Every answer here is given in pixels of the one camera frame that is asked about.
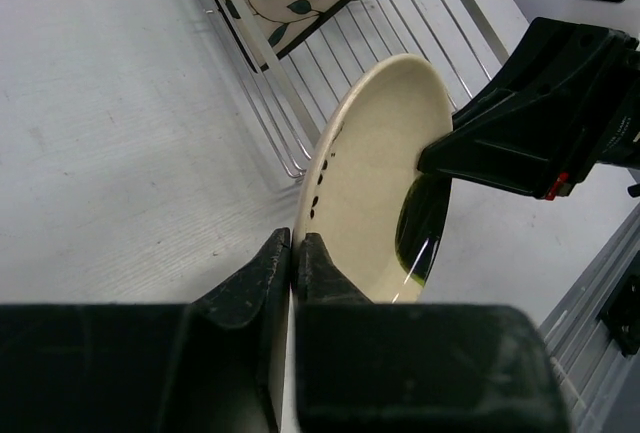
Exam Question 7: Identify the metal wire dish rack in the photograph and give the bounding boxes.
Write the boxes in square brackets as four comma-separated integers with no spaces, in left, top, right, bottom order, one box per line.
[198,0,528,181]

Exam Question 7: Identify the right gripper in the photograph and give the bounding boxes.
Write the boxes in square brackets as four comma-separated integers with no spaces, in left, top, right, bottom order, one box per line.
[417,18,639,200]

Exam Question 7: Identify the cream plate with flowers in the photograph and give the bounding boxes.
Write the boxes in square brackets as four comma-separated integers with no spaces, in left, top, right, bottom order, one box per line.
[292,54,452,432]

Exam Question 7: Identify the aluminium frame rails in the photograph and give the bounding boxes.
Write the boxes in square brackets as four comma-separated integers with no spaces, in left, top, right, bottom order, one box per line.
[540,207,639,414]

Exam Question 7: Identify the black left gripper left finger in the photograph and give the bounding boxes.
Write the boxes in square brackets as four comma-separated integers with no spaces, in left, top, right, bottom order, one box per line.
[1,228,290,432]

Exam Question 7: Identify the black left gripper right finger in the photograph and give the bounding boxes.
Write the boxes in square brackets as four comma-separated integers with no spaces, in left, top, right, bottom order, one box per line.
[294,233,572,432]

